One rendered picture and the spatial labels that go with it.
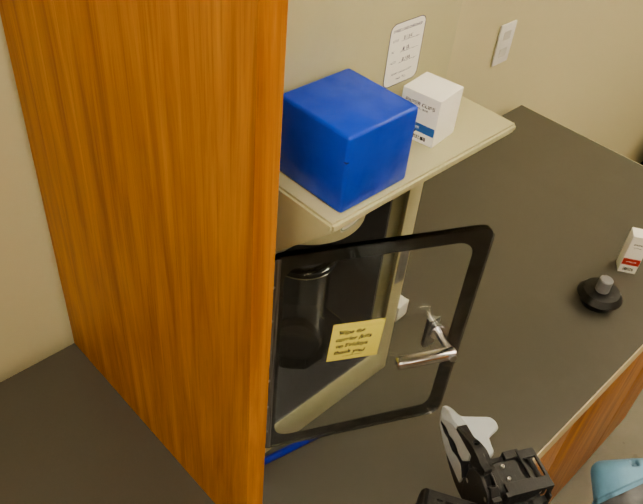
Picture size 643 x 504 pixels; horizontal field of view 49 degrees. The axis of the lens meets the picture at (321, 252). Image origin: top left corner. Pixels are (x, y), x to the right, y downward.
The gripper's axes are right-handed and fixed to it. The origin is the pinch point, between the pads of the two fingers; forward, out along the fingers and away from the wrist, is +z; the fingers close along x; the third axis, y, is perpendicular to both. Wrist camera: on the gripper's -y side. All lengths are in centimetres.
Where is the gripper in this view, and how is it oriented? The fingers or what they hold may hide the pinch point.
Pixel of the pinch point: (442, 417)
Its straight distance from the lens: 94.8
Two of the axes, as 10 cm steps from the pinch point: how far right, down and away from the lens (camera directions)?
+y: 9.5, -1.3, 2.7
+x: 0.8, -7.5, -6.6
